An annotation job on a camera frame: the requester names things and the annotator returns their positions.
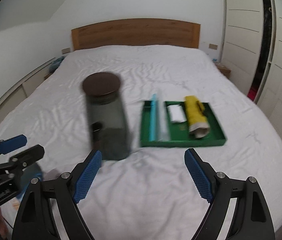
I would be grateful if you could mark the clear blue plastic packet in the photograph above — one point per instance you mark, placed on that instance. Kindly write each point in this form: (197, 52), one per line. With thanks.
(158, 127)

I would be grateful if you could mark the left white radiator cover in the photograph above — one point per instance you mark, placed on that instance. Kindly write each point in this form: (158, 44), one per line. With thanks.
(23, 89)

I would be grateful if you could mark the white bed duvet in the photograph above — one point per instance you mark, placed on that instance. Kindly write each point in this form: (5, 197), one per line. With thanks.
(150, 194)

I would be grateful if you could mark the right wooden nightstand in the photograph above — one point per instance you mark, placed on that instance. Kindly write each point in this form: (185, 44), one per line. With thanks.
(223, 69)

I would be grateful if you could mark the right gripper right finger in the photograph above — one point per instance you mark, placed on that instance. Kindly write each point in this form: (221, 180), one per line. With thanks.
(201, 174)

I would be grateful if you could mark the white louvred wardrobe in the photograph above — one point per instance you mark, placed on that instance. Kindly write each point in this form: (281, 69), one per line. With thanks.
(253, 52)

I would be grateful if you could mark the white tissue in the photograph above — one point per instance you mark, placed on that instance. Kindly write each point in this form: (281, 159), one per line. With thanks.
(176, 114)

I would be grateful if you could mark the dark glass jar with lid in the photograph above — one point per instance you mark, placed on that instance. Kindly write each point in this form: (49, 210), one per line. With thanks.
(107, 122)

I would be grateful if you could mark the grey blue-edged towel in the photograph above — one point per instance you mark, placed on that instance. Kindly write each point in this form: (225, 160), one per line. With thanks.
(33, 171)

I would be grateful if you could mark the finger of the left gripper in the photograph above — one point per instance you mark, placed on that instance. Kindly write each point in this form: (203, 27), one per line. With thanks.
(26, 158)
(12, 144)

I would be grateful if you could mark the green rectangular tray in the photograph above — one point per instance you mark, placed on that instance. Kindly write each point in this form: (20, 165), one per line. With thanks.
(179, 135)

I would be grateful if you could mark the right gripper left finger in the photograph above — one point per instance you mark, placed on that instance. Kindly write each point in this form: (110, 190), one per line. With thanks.
(84, 173)

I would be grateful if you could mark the yellow cloth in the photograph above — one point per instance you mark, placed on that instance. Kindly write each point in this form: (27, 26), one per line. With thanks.
(197, 122)

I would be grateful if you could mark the wooden headboard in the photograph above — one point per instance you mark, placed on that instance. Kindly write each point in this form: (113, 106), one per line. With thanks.
(137, 32)

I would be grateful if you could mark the grey sock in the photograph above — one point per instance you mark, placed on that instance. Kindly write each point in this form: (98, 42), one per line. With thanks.
(52, 176)

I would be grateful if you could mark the person's left hand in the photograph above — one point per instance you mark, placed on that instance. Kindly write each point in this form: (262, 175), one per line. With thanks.
(3, 227)

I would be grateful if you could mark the blue cloth on nightstand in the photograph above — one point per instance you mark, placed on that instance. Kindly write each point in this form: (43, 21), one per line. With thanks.
(55, 64)

